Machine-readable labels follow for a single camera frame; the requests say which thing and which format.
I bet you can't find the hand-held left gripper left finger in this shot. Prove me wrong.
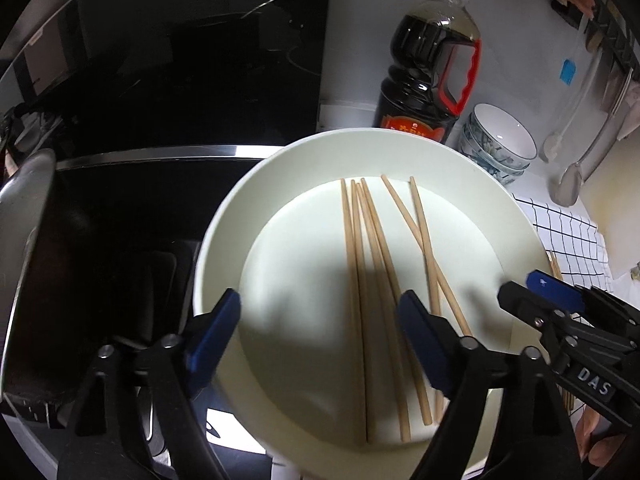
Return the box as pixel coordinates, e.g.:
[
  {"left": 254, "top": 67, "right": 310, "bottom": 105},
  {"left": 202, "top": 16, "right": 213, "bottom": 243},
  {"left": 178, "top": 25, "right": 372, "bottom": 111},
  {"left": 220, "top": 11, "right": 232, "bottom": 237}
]
[{"left": 57, "top": 287, "right": 242, "bottom": 480}]

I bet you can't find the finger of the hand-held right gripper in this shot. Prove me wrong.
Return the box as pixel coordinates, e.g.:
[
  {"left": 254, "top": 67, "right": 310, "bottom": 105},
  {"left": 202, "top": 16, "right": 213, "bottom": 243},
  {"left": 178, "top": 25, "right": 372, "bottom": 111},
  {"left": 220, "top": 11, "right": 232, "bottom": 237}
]
[
  {"left": 526, "top": 270, "right": 601, "bottom": 313},
  {"left": 497, "top": 281, "right": 558, "bottom": 331}
]

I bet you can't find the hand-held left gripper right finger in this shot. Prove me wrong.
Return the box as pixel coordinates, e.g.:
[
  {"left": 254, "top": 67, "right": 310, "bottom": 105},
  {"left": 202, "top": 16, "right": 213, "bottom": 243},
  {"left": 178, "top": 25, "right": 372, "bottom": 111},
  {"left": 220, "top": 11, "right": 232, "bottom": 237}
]
[{"left": 395, "top": 289, "right": 583, "bottom": 480}]

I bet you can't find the bundle of wooden chopsticks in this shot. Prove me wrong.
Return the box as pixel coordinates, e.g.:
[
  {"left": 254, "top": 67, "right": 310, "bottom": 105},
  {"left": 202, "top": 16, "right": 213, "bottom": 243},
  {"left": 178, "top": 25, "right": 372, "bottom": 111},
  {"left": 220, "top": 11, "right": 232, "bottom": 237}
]
[{"left": 341, "top": 175, "right": 576, "bottom": 445}]

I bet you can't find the white round tray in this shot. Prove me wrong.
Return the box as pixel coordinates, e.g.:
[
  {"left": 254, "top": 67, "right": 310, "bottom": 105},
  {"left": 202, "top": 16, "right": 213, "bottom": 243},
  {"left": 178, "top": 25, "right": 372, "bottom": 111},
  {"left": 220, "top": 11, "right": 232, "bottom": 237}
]
[{"left": 192, "top": 129, "right": 551, "bottom": 480}]

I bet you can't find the person's right hand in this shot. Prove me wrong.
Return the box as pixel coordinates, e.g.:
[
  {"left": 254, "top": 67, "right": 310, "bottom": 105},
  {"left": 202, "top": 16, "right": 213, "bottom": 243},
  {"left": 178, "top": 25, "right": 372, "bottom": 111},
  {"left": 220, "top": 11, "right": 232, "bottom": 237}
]
[{"left": 572, "top": 407, "right": 632, "bottom": 480}]

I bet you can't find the checkered white cloth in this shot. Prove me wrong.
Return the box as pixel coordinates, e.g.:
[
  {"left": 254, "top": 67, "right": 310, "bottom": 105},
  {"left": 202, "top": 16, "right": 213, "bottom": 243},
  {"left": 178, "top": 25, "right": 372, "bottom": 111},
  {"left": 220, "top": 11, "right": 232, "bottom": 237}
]
[{"left": 512, "top": 194, "right": 612, "bottom": 426}]

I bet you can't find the white cutting board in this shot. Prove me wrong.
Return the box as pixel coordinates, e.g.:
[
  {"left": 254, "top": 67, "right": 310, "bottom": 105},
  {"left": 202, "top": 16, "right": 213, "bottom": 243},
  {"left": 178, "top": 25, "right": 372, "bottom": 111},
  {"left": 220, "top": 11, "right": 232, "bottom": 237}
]
[{"left": 580, "top": 125, "right": 640, "bottom": 281}]

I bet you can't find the metal spatula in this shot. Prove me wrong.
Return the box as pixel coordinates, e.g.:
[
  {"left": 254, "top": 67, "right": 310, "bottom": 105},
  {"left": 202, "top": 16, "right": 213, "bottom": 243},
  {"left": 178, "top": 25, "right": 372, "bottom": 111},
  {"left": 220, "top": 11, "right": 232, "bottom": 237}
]
[{"left": 549, "top": 72, "right": 633, "bottom": 207}]

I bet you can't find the blue floral ceramic bowl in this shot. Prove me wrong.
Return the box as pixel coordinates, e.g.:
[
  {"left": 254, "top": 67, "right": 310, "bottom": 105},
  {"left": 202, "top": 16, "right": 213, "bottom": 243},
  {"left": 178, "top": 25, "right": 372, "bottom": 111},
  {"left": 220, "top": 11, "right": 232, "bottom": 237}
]
[
  {"left": 460, "top": 132, "right": 523, "bottom": 187},
  {"left": 464, "top": 122, "right": 532, "bottom": 174},
  {"left": 467, "top": 103, "right": 538, "bottom": 171}
]

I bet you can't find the black gas stove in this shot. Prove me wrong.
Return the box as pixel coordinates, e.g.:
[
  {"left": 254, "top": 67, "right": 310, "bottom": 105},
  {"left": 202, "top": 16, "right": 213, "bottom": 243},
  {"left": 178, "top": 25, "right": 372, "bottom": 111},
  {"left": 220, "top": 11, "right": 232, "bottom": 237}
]
[{"left": 50, "top": 145, "right": 281, "bottom": 461}]

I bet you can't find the white hanging spoon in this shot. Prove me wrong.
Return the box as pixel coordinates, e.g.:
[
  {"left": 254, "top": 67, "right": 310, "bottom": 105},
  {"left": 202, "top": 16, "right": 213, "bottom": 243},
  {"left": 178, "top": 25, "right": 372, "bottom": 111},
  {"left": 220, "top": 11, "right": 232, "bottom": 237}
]
[{"left": 542, "top": 45, "right": 608, "bottom": 161}]

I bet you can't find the dark pot with lid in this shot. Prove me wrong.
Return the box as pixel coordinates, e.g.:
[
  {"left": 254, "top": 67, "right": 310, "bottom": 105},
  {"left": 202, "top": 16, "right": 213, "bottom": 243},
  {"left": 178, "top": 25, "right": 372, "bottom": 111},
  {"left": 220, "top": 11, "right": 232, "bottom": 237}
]
[{"left": 0, "top": 147, "right": 101, "bottom": 413}]

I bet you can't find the dark soy sauce bottle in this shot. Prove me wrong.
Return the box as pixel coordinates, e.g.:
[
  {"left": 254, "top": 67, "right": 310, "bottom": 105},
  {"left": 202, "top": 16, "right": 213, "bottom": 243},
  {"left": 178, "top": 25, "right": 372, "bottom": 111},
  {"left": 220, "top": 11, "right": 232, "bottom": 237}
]
[{"left": 372, "top": 0, "right": 483, "bottom": 148}]

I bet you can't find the black range hood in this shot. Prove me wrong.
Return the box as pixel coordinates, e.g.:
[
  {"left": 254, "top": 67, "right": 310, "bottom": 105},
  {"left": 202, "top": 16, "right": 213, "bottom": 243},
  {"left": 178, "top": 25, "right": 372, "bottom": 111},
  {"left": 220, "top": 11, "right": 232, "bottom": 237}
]
[{"left": 0, "top": 0, "right": 333, "bottom": 161}]

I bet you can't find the black wall rail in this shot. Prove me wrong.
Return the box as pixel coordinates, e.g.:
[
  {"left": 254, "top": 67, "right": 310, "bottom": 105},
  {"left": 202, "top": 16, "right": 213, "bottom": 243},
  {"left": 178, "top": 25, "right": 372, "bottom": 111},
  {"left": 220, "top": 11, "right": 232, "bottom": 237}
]
[{"left": 550, "top": 0, "right": 640, "bottom": 83}]

